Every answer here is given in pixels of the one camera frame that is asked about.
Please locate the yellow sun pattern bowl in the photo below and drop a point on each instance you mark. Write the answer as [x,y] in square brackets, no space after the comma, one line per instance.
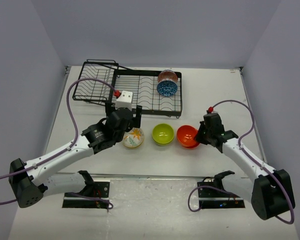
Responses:
[132,146]

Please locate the blue patterned bowl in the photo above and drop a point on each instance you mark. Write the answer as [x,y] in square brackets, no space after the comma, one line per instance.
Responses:
[167,88]

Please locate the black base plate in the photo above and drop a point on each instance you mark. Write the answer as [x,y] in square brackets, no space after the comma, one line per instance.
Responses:
[212,199]
[95,196]

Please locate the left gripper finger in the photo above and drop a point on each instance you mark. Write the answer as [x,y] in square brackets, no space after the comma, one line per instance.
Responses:
[138,116]
[108,108]

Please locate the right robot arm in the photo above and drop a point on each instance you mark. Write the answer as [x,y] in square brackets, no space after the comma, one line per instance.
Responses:
[268,190]

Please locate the brown red patterned bowl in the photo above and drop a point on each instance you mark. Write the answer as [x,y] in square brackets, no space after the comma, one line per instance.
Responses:
[167,75]

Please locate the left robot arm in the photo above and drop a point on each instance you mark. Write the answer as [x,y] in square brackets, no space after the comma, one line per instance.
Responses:
[35,179]

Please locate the black wire dish rack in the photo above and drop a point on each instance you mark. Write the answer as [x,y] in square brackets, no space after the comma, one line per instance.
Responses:
[143,83]

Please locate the white floral pattern bowl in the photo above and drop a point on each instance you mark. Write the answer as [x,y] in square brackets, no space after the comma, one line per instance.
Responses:
[134,137]

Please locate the orange bowl front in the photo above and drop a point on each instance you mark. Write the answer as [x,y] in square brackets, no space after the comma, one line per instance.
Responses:
[189,145]

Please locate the orange bowl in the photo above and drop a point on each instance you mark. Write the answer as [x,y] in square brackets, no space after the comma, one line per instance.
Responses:
[186,133]
[189,145]

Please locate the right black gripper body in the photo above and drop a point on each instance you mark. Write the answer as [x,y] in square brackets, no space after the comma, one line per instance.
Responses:
[207,133]

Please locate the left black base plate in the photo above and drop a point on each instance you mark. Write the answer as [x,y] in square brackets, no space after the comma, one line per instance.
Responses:
[95,196]

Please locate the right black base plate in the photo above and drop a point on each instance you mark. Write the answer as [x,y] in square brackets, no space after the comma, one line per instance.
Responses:
[212,199]

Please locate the lime green bowl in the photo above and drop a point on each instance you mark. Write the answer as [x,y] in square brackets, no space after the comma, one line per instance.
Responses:
[163,131]
[160,142]

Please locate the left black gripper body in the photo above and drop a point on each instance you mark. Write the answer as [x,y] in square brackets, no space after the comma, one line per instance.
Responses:
[119,134]

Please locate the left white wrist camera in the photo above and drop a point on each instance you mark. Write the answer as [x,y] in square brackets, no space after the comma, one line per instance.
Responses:
[125,100]

